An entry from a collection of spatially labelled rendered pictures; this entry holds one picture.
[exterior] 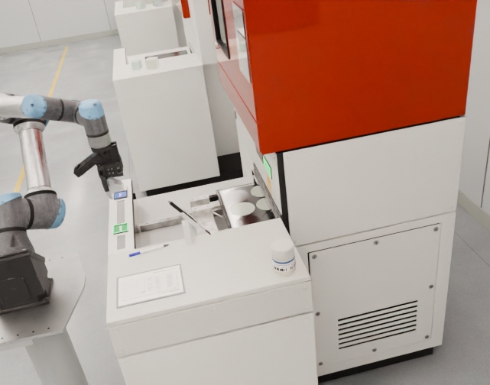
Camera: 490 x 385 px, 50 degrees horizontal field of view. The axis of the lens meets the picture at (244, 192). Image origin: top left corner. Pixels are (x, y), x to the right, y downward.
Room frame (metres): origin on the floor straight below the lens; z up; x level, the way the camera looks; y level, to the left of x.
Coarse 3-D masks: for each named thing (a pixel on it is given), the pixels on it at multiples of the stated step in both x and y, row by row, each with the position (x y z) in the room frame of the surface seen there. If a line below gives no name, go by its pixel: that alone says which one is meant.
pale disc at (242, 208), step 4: (236, 204) 1.81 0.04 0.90; (240, 204) 1.81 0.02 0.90; (244, 204) 1.80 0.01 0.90; (248, 204) 1.80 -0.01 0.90; (252, 204) 1.79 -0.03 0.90; (232, 208) 1.78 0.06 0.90; (236, 208) 1.78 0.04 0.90; (240, 208) 1.78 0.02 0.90; (244, 208) 1.77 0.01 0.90; (248, 208) 1.77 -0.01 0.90; (252, 208) 1.76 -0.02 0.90; (232, 212) 1.75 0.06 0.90; (236, 212) 1.75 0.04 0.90; (240, 212) 1.74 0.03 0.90; (244, 212) 1.74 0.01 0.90; (248, 212) 1.73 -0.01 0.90
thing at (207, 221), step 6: (198, 216) 1.79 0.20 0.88; (204, 216) 1.78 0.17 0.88; (210, 216) 1.78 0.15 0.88; (198, 222) 1.74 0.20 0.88; (204, 222) 1.74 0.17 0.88; (210, 222) 1.73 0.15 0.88; (198, 228) 1.70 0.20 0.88; (210, 228) 1.69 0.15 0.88; (216, 228) 1.68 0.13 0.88; (198, 234) 1.66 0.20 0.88
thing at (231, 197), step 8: (256, 184) 1.95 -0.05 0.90; (224, 192) 1.91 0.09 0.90; (232, 192) 1.91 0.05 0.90; (240, 192) 1.90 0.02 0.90; (248, 192) 1.89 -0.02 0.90; (224, 200) 1.85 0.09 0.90; (232, 200) 1.84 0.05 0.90; (240, 200) 1.84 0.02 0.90; (248, 200) 1.83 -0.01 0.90; (256, 200) 1.82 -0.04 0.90; (256, 208) 1.76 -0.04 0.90; (232, 216) 1.72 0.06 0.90; (240, 216) 1.71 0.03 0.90; (248, 216) 1.71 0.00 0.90; (256, 216) 1.70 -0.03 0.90; (264, 216) 1.69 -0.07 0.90; (272, 216) 1.69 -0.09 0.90; (232, 224) 1.67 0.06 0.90; (240, 224) 1.66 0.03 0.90; (248, 224) 1.66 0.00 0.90
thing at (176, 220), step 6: (216, 210) 1.87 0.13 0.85; (180, 216) 1.85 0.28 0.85; (150, 222) 1.84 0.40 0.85; (156, 222) 1.83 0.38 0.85; (162, 222) 1.83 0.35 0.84; (168, 222) 1.84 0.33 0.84; (174, 222) 1.84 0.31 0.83; (180, 222) 1.84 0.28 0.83; (144, 228) 1.82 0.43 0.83; (150, 228) 1.82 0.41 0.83; (156, 228) 1.83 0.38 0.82
